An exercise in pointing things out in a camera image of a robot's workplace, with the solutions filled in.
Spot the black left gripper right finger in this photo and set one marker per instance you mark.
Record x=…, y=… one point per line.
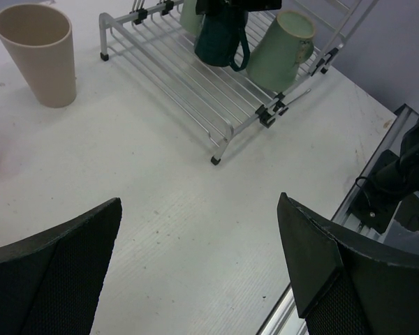
x=343, y=282

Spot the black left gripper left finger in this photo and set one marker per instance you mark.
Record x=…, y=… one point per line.
x=50, y=282

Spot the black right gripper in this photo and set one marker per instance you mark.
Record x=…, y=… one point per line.
x=213, y=7

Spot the light green cup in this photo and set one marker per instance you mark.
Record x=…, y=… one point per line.
x=189, y=19

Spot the dark teal mug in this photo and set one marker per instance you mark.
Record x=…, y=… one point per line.
x=222, y=40

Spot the pale green mug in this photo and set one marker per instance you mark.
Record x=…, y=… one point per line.
x=288, y=43

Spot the beige tall cup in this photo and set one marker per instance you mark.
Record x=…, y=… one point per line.
x=39, y=39

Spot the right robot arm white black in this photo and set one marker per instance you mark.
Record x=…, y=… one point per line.
x=409, y=152

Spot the metal wire dish rack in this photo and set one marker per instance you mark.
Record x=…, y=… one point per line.
x=221, y=101

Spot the aluminium rail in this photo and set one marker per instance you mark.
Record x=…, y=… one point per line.
x=402, y=232

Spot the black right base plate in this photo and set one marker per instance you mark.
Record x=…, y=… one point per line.
x=379, y=193

